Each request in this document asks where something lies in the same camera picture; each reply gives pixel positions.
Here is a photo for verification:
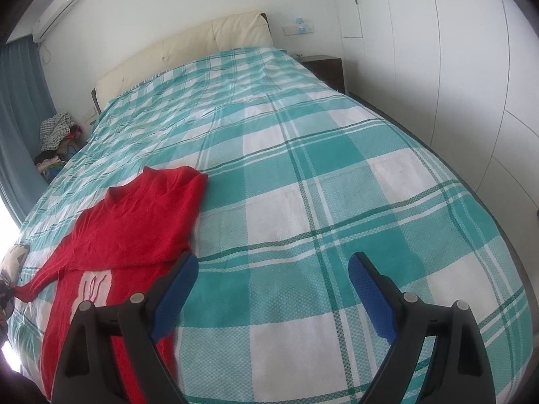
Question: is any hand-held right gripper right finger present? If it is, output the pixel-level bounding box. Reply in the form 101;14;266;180
348;251;495;404

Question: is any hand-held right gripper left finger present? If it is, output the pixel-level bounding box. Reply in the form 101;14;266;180
51;251;199;404

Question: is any red sweater with white rabbit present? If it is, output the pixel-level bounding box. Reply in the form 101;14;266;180
14;166;209;404

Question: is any pile of clothes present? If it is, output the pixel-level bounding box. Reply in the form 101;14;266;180
34;111;85;177

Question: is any teal white checked bed blanket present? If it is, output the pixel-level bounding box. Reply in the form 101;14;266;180
0;46;527;404

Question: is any cream cat print cushion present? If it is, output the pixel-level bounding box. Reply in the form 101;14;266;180
0;244;30;325

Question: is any dark wooden nightstand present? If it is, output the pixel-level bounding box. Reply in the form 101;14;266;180
300;55;346;95

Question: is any blue curtain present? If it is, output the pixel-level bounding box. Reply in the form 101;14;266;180
0;36;57;224

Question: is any cream padded headboard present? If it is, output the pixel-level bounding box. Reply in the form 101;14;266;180
90;10;274;112

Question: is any white wardrobe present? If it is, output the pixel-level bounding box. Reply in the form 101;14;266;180
337;0;539;211

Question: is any white air conditioner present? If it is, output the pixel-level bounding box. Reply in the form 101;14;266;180
33;0;89;43

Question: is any white wall socket panel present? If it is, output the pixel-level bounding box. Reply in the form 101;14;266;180
283;18;314;35

